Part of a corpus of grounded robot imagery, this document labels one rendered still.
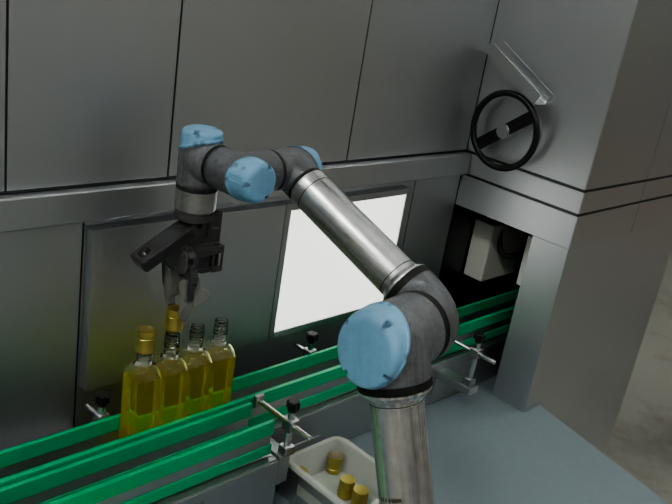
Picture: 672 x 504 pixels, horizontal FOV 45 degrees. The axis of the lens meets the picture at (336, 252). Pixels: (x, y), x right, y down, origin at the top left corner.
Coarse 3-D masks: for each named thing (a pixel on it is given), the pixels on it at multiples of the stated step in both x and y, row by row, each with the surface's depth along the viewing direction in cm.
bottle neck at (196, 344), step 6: (192, 324) 157; (198, 324) 158; (192, 330) 156; (198, 330) 156; (204, 330) 158; (192, 336) 157; (198, 336) 157; (192, 342) 157; (198, 342) 157; (192, 348) 157; (198, 348) 158
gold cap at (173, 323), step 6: (168, 306) 151; (174, 306) 152; (168, 312) 150; (174, 312) 150; (168, 318) 151; (174, 318) 150; (180, 318) 151; (168, 324) 151; (174, 324) 151; (180, 324) 151; (168, 330) 151; (174, 330) 151; (180, 330) 152
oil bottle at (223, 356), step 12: (216, 348) 161; (228, 348) 162; (216, 360) 160; (228, 360) 163; (216, 372) 162; (228, 372) 164; (216, 384) 163; (228, 384) 165; (216, 396) 164; (228, 396) 166
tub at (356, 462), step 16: (304, 448) 176; (320, 448) 179; (336, 448) 183; (352, 448) 180; (304, 464) 176; (320, 464) 180; (352, 464) 180; (368, 464) 177; (320, 480) 178; (336, 480) 179; (368, 480) 177; (336, 496) 163; (368, 496) 176
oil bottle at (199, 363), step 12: (204, 348) 160; (192, 360) 156; (204, 360) 158; (192, 372) 157; (204, 372) 159; (192, 384) 158; (204, 384) 160; (192, 396) 159; (204, 396) 162; (192, 408) 160; (204, 408) 163
